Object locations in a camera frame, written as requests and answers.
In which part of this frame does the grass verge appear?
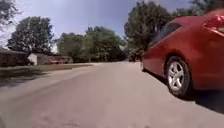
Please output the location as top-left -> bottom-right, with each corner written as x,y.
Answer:
0,63 -> 95,89

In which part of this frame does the tall green tree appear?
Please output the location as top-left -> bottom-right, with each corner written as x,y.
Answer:
123,0 -> 175,52
6,16 -> 55,55

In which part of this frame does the grey asphalt road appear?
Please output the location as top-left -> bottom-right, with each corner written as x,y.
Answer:
0,61 -> 224,128

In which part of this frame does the pale low building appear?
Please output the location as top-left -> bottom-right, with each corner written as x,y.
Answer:
27,52 -> 73,66

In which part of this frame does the red vehicle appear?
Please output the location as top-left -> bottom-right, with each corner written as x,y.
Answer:
49,58 -> 68,65

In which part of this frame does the red car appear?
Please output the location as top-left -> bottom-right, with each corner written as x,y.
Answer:
139,8 -> 224,101

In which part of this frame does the clump of green trees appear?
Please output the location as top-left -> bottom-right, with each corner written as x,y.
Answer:
55,26 -> 128,64

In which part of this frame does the dark low building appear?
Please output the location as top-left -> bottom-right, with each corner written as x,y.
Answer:
0,46 -> 31,68

